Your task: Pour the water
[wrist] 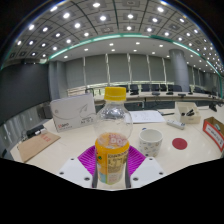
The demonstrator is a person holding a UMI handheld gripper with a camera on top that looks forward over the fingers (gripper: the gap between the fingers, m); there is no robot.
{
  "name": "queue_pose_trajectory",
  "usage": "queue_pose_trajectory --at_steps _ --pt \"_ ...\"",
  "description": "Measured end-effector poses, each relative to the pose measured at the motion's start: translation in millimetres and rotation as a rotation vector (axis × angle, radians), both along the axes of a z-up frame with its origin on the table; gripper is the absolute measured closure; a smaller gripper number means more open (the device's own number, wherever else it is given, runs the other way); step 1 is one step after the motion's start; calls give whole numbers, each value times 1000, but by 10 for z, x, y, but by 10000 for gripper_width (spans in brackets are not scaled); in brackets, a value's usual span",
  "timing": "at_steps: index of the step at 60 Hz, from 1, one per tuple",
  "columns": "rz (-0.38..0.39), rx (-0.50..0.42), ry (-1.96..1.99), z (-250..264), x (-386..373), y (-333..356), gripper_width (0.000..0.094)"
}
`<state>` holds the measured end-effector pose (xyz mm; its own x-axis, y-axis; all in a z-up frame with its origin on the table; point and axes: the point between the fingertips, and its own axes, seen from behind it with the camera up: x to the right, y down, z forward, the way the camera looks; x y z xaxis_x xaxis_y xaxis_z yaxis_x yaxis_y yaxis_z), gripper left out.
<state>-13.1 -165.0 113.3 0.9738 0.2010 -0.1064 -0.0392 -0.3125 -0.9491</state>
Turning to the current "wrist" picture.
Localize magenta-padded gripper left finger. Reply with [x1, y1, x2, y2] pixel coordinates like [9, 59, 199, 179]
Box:
[57, 144, 99, 189]

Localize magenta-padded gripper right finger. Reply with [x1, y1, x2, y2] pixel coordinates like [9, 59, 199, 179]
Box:
[125, 145, 166, 189]

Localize yellow-capped clear drink bottle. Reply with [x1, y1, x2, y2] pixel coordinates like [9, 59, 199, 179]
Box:
[94, 86, 134, 186]

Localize white patterned cup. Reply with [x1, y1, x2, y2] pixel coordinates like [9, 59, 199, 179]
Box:
[138, 128, 164, 158]

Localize white paper sheet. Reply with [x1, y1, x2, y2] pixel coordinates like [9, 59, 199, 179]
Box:
[129, 109, 167, 125]

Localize flat round red coaster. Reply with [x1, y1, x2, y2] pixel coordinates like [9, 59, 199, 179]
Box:
[171, 137, 188, 151]

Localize large white printed box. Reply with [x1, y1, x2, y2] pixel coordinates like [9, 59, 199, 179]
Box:
[49, 93, 98, 133]

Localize flat brown envelope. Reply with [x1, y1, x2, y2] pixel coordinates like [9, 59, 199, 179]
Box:
[16, 130, 62, 163]

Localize white power strip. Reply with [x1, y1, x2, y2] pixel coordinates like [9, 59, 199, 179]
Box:
[166, 119, 186, 131]

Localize long curved conference desk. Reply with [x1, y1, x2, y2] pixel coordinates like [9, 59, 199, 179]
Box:
[93, 90, 224, 111]

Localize small open beige box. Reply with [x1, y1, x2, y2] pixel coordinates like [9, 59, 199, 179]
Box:
[175, 101, 203, 125]

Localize row of black office chairs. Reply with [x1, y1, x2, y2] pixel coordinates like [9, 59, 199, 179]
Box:
[128, 83, 208, 96]

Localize open brown red-labelled cardboard box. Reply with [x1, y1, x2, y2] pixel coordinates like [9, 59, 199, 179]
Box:
[202, 116, 224, 153]

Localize ceiling lights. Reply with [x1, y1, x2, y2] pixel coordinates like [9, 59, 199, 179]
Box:
[13, 0, 221, 64]

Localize black device with cable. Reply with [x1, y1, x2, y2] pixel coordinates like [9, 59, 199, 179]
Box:
[25, 123, 46, 138]

